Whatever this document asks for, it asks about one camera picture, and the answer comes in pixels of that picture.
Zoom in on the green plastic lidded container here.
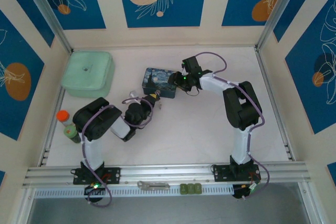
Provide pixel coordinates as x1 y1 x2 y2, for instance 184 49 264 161
61 50 116 98

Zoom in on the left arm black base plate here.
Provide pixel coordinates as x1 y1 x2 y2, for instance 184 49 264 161
72 167 121 185

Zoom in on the aluminium table edge rail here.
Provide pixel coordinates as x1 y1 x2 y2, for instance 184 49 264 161
22 162 312 189

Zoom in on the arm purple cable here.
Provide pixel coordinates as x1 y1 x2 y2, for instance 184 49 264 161
194 51 271 200
80 97 154 208

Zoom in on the orange lid bottle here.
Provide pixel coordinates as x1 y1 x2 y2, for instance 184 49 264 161
56 110 76 128

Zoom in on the aluminium frame post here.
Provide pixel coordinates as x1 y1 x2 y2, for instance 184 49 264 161
19 0 74 53
256 0 308 52

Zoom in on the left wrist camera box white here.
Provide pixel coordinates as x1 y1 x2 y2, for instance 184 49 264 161
128 90 141 102

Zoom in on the white slotted cable duct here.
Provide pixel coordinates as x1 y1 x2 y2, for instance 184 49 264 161
34 184 234 199

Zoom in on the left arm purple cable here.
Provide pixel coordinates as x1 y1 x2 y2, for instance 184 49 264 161
80 97 154 208

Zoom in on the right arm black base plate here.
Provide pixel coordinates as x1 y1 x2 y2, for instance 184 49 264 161
213 165 262 182

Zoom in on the starry night tin box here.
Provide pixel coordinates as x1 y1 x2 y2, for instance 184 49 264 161
141 67 180 99

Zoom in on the black electronics board with LED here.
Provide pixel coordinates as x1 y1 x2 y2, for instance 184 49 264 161
83 184 107 197
233 183 258 200

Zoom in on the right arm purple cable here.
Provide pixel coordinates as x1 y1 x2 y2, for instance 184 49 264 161
194 51 271 200

